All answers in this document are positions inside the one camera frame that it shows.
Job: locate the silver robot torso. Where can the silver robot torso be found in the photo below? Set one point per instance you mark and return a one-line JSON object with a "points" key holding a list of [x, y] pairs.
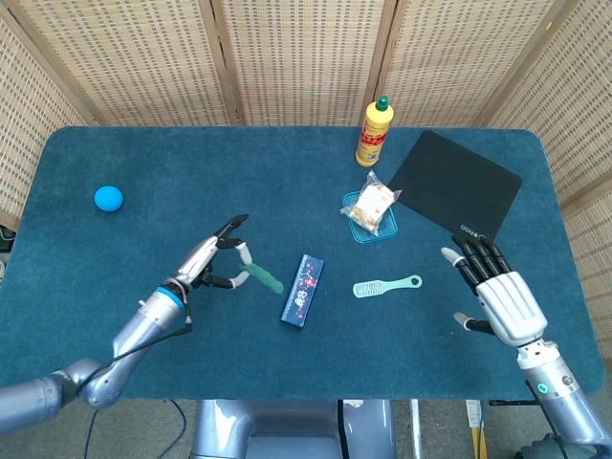
{"points": [[291, 430]]}

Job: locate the mint green brush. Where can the mint green brush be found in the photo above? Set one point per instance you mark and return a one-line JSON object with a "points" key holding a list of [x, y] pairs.
{"points": [[370, 288]]}

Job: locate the blue transparent container lid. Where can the blue transparent container lid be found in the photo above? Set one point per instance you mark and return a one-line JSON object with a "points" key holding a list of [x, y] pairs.
{"points": [[385, 232]]}

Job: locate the snack in clear bag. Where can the snack in clear bag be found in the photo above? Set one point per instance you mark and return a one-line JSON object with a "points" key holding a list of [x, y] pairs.
{"points": [[370, 205]]}

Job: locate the woven folding screen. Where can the woven folding screen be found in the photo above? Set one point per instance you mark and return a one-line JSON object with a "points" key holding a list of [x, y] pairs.
{"points": [[306, 57]]}

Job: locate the black mouse pad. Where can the black mouse pad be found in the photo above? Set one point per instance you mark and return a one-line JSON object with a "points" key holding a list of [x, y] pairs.
{"points": [[454, 186]]}

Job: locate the green cylindrical plastic object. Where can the green cylindrical plastic object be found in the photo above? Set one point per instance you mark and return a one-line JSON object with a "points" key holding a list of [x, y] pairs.
{"points": [[266, 280]]}

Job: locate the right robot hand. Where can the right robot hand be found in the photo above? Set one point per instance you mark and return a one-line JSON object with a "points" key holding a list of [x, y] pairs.
{"points": [[507, 296]]}

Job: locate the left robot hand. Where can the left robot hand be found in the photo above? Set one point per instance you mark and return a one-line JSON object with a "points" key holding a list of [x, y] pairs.
{"points": [[198, 258]]}

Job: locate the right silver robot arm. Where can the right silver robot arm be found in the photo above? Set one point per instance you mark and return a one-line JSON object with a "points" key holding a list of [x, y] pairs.
{"points": [[566, 397]]}

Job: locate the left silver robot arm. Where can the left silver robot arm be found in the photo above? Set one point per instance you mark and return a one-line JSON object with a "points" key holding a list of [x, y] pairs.
{"points": [[119, 349]]}

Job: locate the white table leg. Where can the white table leg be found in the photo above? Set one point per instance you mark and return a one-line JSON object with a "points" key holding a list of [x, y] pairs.
{"points": [[417, 430]]}

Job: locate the yellow bottle green cap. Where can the yellow bottle green cap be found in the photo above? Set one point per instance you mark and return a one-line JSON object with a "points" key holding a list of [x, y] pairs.
{"points": [[374, 136]]}

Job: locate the blue table cloth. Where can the blue table cloth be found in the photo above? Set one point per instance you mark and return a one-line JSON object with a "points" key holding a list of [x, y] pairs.
{"points": [[191, 167]]}

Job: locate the dark blue printed box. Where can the dark blue printed box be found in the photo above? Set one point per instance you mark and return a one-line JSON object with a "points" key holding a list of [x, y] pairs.
{"points": [[302, 291]]}

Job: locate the blue ball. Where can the blue ball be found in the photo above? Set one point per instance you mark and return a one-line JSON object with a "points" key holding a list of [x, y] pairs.
{"points": [[108, 198]]}

